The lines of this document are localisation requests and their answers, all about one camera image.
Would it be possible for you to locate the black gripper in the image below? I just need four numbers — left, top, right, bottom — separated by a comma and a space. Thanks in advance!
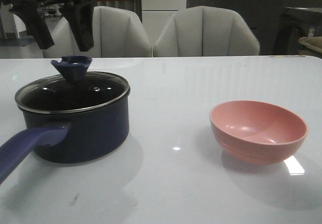
1, 0, 96, 52

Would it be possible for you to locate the glass lid with blue knob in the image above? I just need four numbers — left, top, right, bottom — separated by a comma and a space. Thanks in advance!
15, 55, 130, 114

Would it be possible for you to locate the pink plastic bowl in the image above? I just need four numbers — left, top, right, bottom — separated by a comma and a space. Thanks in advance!
210, 100, 308, 165

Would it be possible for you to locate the left grey upholstered chair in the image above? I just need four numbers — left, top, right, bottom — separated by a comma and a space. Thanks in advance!
43, 6, 152, 58

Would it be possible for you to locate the grey upholstered chair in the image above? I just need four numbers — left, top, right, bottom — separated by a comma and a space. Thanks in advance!
43, 6, 152, 58
153, 6, 260, 57

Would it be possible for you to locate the white drawer cabinet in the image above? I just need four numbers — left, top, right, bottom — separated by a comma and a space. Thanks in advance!
141, 0, 186, 44

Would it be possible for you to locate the right grey upholstered chair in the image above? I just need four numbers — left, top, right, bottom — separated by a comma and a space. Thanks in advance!
153, 6, 260, 57

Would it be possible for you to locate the grey counter with white top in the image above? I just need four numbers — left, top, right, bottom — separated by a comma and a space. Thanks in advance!
187, 0, 321, 55

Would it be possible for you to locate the beige cushion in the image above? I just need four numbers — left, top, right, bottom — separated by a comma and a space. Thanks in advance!
298, 36, 321, 57

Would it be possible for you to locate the dark blue saucepan purple handle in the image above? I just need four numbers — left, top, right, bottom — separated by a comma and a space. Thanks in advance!
1, 94, 129, 180

